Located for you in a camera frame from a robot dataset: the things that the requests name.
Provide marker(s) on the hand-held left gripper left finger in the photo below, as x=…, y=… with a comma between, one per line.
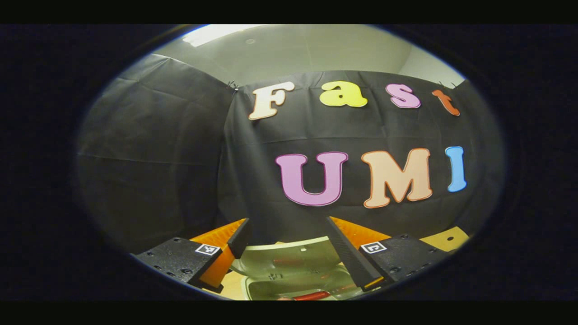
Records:
x=240, y=237

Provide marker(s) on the black backdrop cloth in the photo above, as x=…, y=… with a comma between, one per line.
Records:
x=180, y=180

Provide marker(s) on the wooden desktop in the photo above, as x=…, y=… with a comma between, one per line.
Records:
x=445, y=239

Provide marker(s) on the red pop can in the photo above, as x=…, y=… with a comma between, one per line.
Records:
x=311, y=296

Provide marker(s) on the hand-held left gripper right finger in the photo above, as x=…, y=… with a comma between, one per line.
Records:
x=345, y=253

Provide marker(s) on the pale green desktop garbage bin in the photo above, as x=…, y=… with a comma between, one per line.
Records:
x=289, y=257

